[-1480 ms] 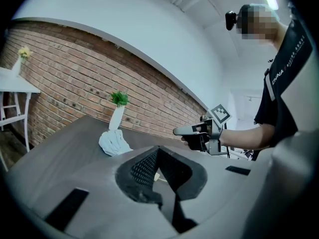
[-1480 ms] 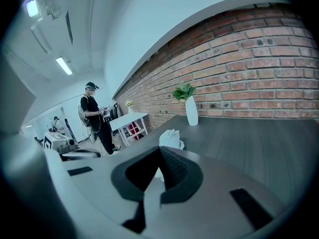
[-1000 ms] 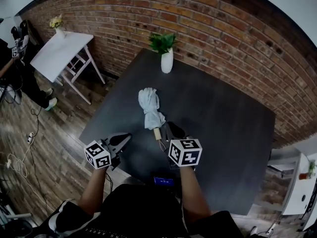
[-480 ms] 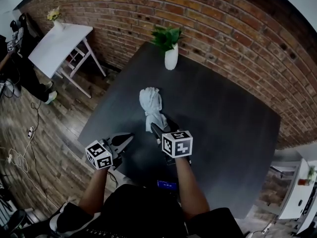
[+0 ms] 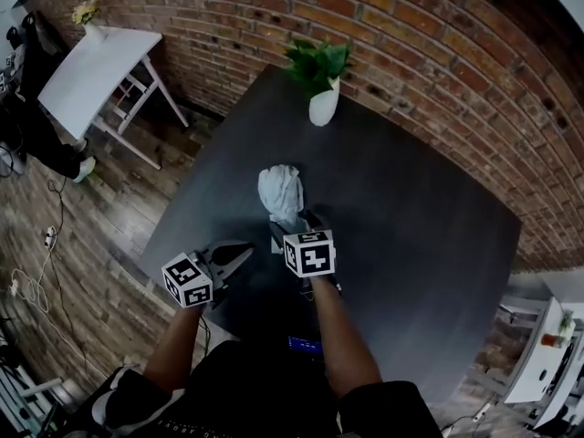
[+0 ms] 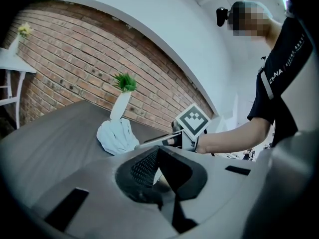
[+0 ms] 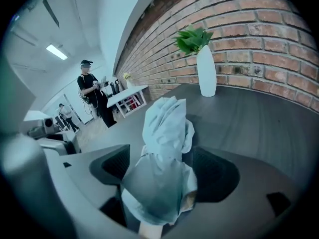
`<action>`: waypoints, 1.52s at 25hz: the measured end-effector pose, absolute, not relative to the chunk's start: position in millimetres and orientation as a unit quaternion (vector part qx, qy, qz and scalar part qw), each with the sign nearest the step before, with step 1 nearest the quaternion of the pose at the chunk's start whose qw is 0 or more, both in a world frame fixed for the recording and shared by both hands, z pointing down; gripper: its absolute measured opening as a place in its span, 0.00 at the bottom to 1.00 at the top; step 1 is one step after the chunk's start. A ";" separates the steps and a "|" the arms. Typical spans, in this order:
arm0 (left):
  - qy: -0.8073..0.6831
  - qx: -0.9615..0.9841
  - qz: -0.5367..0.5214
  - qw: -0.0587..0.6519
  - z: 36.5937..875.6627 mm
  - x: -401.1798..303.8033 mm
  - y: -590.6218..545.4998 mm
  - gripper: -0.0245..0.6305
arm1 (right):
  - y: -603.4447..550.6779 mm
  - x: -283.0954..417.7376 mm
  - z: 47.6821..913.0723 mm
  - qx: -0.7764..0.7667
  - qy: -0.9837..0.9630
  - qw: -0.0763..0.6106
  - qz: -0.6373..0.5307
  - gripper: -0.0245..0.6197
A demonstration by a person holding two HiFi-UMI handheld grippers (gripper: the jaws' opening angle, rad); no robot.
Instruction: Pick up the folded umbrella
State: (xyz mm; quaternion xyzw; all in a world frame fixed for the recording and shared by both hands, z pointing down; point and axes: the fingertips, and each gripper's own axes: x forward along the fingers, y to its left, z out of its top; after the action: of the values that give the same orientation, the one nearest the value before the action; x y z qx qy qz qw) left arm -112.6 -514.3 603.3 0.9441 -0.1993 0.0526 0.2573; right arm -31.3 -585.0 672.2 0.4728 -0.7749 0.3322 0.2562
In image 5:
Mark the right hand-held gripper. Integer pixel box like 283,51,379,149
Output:
268,208,344,296

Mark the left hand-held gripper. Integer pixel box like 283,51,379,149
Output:
161,240,256,310

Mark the white umbrella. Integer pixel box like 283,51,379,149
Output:
256,162,306,233

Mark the person's right forearm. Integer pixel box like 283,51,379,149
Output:
309,274,384,400

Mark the person's left forearm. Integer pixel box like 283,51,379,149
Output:
143,306,205,394

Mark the dark grey table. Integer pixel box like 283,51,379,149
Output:
136,64,524,405

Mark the black device with blue screen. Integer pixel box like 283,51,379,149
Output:
287,334,325,362

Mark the white vase with green plant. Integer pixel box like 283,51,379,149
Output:
283,38,354,128

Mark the person's black clothing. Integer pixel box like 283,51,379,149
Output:
63,339,444,438

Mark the white folding table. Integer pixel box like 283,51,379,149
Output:
36,25,191,172

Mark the white metal rack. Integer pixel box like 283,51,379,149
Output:
0,362,65,438

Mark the white vase with yellow flowers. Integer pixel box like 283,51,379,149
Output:
71,0,109,41

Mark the red vase with plant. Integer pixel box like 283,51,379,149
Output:
541,310,575,349

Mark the white side table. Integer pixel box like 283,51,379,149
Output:
499,285,584,431

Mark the white cable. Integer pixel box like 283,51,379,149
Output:
8,239,88,364

